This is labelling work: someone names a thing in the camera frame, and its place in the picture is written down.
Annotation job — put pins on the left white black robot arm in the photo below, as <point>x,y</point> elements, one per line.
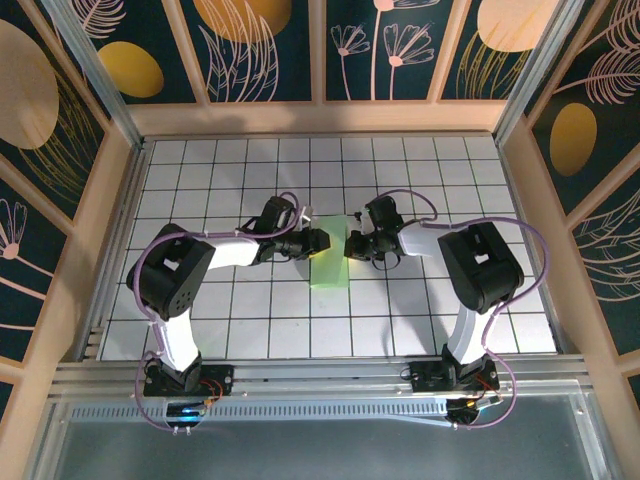
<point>170,280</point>

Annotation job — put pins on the grey frosted panel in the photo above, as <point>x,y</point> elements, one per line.
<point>325,452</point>

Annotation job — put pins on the aluminium corner post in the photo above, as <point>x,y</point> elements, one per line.
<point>95,75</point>
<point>535,70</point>

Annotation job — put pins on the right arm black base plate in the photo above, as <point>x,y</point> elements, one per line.
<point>425,375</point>

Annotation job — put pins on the long aluminium base rail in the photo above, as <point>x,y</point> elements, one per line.
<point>325,380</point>

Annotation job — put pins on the light green cloth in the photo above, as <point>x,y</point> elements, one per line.
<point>327,272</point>

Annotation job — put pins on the white grid table mat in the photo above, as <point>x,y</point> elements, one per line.
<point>350,170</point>

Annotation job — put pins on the aluminium side rail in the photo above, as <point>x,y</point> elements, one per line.
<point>112,250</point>
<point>537,250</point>

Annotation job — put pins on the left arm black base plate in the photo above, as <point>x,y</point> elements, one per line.
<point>220,380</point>

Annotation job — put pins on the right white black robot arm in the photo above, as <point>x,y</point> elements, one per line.
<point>480,270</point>

